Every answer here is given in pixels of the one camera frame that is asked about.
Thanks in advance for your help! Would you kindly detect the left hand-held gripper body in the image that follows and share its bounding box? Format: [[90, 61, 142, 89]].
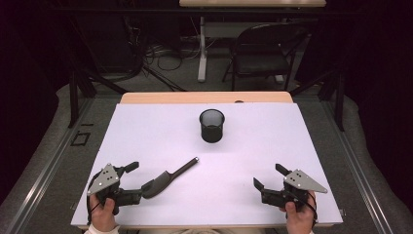
[[87, 162, 127, 215]]

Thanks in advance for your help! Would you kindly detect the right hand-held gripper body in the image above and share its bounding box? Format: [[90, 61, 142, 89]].
[[282, 169, 328, 213]]

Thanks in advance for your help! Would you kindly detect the dark brown comb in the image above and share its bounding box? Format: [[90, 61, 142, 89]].
[[141, 156, 200, 200]]

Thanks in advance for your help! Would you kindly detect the black mesh pen holder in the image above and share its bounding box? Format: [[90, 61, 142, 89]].
[[199, 108, 226, 144]]

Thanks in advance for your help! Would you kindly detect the person's left hand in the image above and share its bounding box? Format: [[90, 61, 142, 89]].
[[89, 194, 118, 233]]

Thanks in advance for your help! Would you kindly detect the person's right hand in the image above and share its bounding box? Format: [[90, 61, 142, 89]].
[[279, 190, 318, 234]]

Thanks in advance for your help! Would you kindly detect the white table board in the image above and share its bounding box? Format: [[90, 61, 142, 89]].
[[70, 101, 344, 227]]

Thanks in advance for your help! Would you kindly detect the black metal stand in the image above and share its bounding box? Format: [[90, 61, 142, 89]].
[[66, 16, 130, 130], [288, 69, 346, 133]]

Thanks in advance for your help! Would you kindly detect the light wooden table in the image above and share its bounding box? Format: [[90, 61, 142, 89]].
[[77, 91, 336, 230]]

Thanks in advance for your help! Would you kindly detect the black folding chair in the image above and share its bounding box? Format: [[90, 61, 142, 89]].
[[222, 22, 310, 93]]

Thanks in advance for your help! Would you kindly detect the white-legged background desk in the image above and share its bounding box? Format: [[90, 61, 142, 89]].
[[178, 0, 327, 83]]

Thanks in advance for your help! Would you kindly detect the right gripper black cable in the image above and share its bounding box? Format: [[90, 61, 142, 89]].
[[285, 189, 319, 229]]

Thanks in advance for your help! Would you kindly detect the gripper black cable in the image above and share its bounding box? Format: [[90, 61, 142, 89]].
[[85, 171, 102, 226], [285, 189, 319, 229]]

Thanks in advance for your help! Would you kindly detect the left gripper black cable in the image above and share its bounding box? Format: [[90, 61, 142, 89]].
[[85, 171, 102, 226]]

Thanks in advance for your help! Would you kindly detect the aluminium floor rail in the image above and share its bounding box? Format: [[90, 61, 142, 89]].
[[0, 97, 95, 234], [319, 100, 394, 234]]

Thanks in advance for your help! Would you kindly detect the bundle of floor cables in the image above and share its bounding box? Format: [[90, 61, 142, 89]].
[[125, 16, 204, 93]]

